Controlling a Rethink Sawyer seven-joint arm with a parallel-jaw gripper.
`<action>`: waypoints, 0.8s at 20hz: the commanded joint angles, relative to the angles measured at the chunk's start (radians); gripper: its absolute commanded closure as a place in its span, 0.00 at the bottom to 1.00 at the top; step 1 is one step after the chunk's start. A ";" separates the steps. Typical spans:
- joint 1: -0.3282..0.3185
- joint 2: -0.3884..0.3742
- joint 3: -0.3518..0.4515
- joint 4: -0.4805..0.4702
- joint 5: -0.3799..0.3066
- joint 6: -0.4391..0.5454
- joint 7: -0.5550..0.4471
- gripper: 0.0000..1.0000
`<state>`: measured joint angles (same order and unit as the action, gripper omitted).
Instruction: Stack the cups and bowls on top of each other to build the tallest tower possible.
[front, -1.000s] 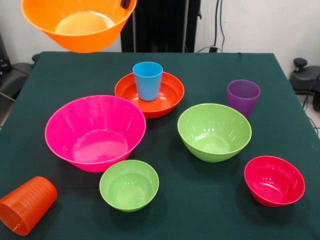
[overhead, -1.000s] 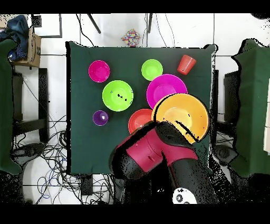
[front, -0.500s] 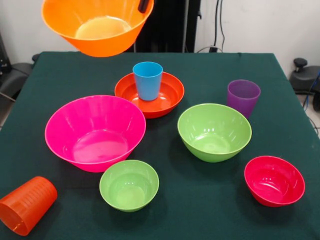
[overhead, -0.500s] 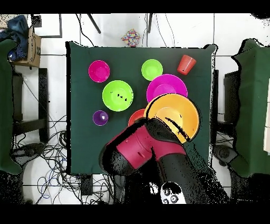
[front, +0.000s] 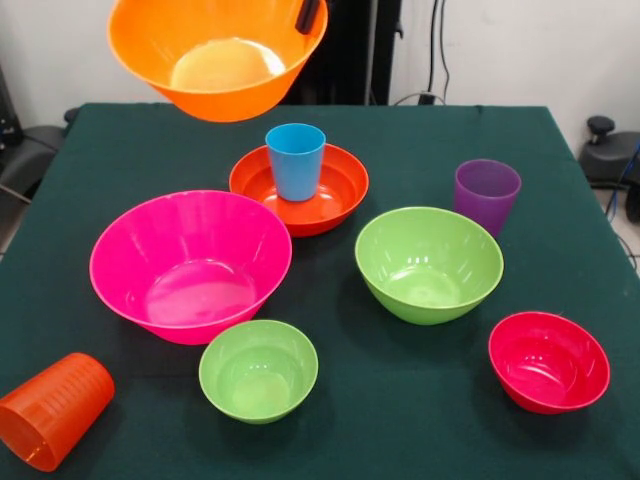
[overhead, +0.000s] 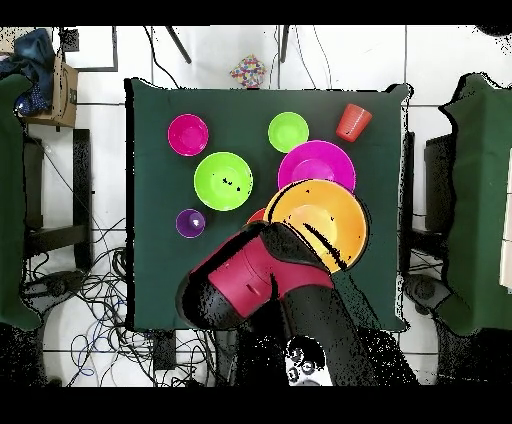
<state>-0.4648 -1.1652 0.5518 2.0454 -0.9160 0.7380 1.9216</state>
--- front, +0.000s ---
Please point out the small green bowl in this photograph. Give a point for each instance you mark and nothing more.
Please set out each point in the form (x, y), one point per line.
(257, 380)

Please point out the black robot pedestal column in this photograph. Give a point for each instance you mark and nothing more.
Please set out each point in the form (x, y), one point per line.
(355, 50)

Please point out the small pink bowl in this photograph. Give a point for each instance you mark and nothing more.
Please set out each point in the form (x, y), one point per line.
(547, 365)

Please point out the large pink bowl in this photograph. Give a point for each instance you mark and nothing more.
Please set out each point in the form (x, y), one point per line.
(190, 260)

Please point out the large orange bowl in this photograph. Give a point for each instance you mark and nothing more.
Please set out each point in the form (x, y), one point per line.
(220, 65)

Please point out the large green bowl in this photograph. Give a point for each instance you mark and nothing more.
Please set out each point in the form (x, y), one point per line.
(425, 270)

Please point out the black pedestal leg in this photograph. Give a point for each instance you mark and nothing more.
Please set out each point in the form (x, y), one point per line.
(30, 155)
(607, 160)

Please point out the purple cup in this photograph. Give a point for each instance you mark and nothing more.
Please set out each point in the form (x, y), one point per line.
(485, 200)

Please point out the red-orange cup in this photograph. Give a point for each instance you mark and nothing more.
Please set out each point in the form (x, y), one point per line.
(55, 405)

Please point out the blue cup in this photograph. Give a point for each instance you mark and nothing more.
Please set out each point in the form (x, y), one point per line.
(295, 165)

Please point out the red-orange bowl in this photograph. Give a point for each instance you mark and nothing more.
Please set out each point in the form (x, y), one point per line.
(345, 190)

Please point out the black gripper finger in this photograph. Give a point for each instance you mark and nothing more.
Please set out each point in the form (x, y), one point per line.
(307, 15)

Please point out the dark green table cloth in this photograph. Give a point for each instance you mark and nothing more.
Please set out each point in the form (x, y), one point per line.
(350, 450)

